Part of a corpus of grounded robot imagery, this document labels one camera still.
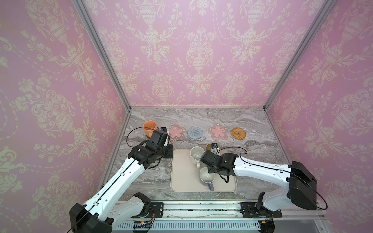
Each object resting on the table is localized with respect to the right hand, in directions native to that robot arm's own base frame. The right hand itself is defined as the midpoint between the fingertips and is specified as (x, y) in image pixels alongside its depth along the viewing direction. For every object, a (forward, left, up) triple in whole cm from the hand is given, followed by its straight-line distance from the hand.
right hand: (212, 164), depth 82 cm
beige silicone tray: (-4, +16, -6) cm, 18 cm away
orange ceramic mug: (+28, +38, +4) cm, 48 cm away
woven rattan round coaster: (+26, -24, -8) cm, 36 cm away
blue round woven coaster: (+27, +8, -7) cm, 29 cm away
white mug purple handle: (-5, +3, -7) cm, 9 cm away
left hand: (+4, +22, +11) cm, 25 cm away
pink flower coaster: (+28, -9, -8) cm, 30 cm away
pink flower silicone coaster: (+29, +22, -7) cm, 37 cm away
